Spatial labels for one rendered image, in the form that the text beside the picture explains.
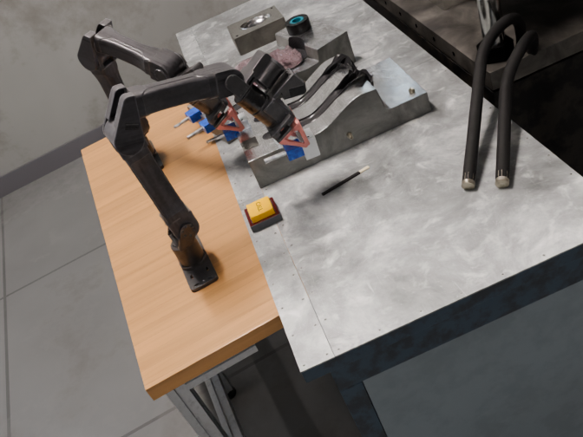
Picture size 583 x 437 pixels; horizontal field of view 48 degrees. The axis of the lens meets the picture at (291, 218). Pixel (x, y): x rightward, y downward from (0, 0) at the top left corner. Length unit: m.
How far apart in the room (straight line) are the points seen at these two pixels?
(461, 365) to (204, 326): 0.56
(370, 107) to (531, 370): 0.74
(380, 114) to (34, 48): 2.70
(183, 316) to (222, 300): 0.10
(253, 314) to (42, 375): 1.66
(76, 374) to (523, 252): 1.97
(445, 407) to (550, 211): 0.49
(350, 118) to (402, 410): 0.73
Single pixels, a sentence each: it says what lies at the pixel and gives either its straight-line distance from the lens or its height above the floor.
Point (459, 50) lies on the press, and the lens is 2.08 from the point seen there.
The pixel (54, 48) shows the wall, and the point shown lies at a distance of 4.09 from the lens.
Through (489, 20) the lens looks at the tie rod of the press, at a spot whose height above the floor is 0.91.
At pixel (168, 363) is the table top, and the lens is 1.42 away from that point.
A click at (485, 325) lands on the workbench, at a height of 0.67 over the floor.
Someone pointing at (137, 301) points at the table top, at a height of 0.80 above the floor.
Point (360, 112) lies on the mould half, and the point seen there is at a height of 0.89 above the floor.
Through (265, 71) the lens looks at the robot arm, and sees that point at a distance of 1.47.
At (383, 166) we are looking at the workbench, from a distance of 1.65.
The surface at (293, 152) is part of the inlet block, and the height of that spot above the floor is 0.94.
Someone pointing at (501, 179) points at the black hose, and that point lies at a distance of 1.48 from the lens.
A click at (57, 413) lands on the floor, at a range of 2.75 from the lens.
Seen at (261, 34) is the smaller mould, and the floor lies 0.84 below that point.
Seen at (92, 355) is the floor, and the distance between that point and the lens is 2.85.
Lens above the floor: 1.76
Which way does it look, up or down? 37 degrees down
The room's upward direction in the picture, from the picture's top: 24 degrees counter-clockwise
